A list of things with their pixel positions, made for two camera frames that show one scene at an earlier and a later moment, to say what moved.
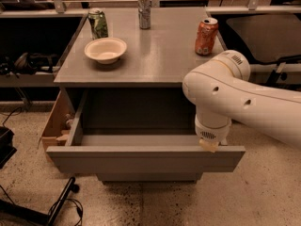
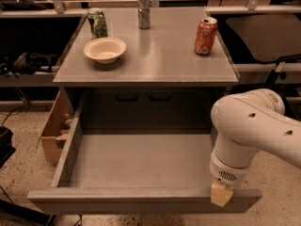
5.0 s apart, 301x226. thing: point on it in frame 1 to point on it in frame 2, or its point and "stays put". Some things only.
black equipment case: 7,147 stays put
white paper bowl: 105,50 stays put
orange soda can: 206,35 stays put
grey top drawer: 139,132 to 134,170
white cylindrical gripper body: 211,132 to 226,171
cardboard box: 58,126 stays put
